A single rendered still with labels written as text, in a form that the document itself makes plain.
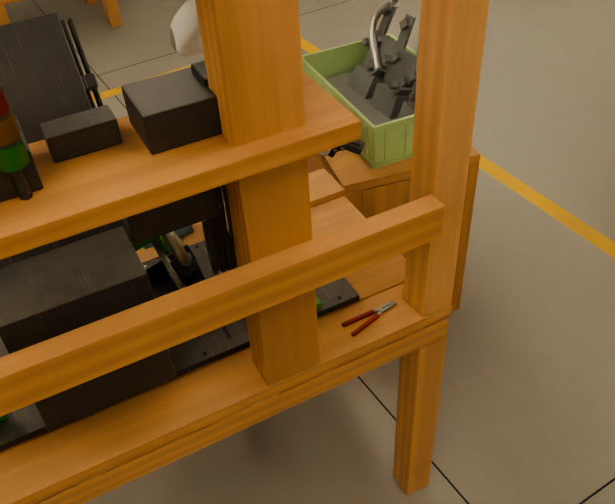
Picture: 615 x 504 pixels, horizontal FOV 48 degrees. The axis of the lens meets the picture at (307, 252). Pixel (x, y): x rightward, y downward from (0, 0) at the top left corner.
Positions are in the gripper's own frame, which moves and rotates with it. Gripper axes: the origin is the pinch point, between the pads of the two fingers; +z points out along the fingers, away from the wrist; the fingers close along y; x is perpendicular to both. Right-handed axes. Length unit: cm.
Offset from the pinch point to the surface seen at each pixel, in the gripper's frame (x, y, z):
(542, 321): -79, 106, 94
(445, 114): 12.6, -24.2, 15.6
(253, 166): 46, -22, -12
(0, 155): 68, -24, -45
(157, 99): 44, -26, -31
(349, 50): -119, 44, -22
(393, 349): 20, 41, 28
